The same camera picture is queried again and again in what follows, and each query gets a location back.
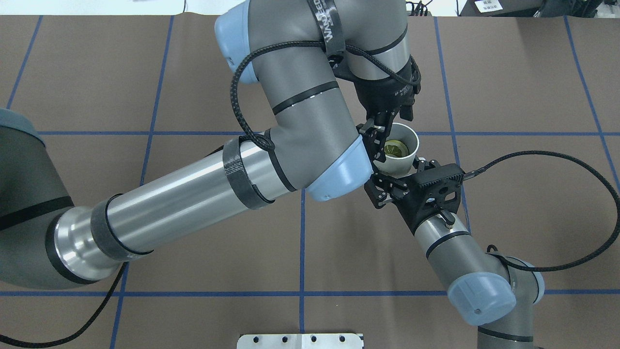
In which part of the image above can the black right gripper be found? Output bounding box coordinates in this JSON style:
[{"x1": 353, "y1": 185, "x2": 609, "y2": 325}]
[{"x1": 363, "y1": 158, "x2": 465, "y2": 234}]

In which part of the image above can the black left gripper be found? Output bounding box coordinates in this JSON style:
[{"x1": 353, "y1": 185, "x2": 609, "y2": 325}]
[{"x1": 334, "y1": 56, "x2": 421, "y2": 162}]

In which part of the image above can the yellow lemon slice toy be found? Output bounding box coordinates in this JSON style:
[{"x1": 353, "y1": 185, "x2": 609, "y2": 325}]
[{"x1": 384, "y1": 140, "x2": 410, "y2": 159}]

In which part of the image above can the white ribbed mug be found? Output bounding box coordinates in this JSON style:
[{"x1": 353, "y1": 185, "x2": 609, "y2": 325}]
[{"x1": 373, "y1": 122, "x2": 420, "y2": 177}]

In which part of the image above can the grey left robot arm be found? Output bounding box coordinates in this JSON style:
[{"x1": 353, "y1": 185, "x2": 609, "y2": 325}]
[{"x1": 1, "y1": 0, "x2": 419, "y2": 290}]

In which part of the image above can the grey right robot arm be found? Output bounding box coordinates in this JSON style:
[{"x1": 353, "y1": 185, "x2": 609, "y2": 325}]
[{"x1": 364, "y1": 158, "x2": 545, "y2": 349}]

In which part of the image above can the brown paper table mat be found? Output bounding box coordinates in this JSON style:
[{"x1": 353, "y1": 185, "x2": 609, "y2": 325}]
[{"x1": 1, "y1": 13, "x2": 619, "y2": 349}]

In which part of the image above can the black box with label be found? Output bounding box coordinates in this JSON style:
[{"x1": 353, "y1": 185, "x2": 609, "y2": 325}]
[{"x1": 457, "y1": 0, "x2": 604, "y2": 18}]

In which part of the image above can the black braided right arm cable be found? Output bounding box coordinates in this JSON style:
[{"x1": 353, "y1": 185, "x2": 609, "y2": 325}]
[{"x1": 463, "y1": 151, "x2": 620, "y2": 272}]

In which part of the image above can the white metal base plate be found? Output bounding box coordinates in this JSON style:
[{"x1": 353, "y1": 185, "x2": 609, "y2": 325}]
[{"x1": 236, "y1": 333, "x2": 365, "y2": 349}]

